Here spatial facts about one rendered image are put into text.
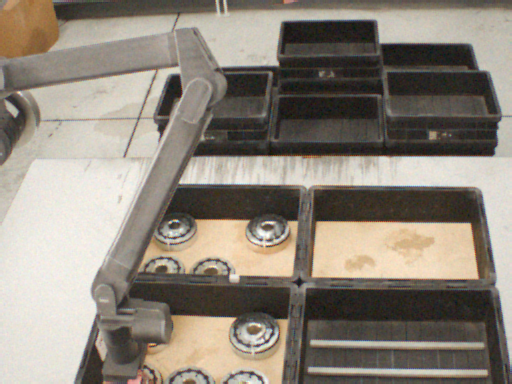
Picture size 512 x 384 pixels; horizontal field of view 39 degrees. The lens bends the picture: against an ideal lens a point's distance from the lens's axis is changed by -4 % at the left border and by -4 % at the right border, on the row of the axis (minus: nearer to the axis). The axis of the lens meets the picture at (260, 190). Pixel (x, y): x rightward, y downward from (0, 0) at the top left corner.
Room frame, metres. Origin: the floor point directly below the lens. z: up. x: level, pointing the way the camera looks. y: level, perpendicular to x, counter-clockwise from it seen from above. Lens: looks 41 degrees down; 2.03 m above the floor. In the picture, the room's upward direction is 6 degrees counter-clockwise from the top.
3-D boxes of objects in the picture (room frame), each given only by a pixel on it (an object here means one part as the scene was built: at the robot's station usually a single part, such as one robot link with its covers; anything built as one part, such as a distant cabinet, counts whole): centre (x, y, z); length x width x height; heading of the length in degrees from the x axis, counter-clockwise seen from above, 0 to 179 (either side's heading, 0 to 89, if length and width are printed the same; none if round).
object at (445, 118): (2.12, -0.66, 0.37); 0.40 x 0.30 x 0.45; 81
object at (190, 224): (1.27, 0.21, 0.86); 0.10 x 0.10 x 0.01
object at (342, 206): (1.11, -0.28, 0.87); 0.40 x 0.30 x 0.11; 80
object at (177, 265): (1.13, 0.24, 0.86); 0.10 x 0.10 x 0.01
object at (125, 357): (0.83, 0.28, 0.98); 0.10 x 0.07 x 0.07; 170
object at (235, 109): (2.24, 0.13, 0.37); 0.40 x 0.30 x 0.45; 81
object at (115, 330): (0.83, 0.27, 1.04); 0.07 x 0.06 x 0.07; 81
